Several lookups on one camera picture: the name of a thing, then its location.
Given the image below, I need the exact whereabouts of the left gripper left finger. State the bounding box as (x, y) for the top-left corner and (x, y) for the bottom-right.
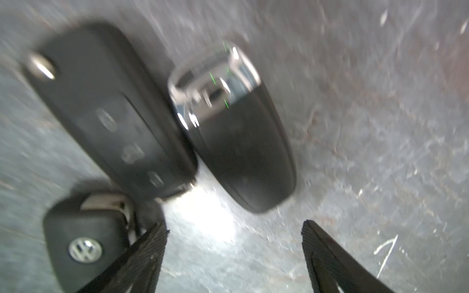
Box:
(79, 222), (169, 293)

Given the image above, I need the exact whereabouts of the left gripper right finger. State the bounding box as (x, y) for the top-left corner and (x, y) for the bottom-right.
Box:
(301, 220), (393, 293)

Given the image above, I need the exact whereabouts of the black VW key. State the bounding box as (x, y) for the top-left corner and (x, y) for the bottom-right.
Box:
(43, 192), (139, 293)

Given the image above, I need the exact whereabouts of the Mercedes key chrome black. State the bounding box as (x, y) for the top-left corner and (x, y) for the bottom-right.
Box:
(167, 41), (297, 214)

